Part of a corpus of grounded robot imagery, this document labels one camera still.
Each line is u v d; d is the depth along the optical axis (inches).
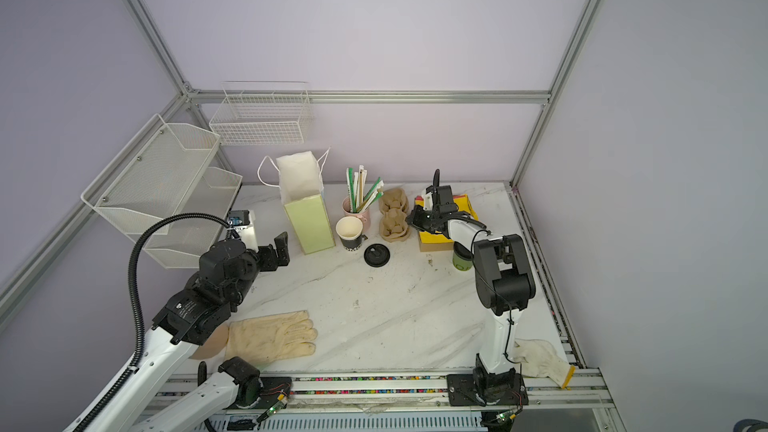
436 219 30.8
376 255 38.7
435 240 38.7
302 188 41.2
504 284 20.7
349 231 38.6
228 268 19.4
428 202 35.9
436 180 33.0
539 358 30.5
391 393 29.5
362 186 39.3
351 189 39.8
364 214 39.0
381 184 36.9
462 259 34.4
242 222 22.5
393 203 43.4
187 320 17.8
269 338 32.3
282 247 25.1
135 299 17.3
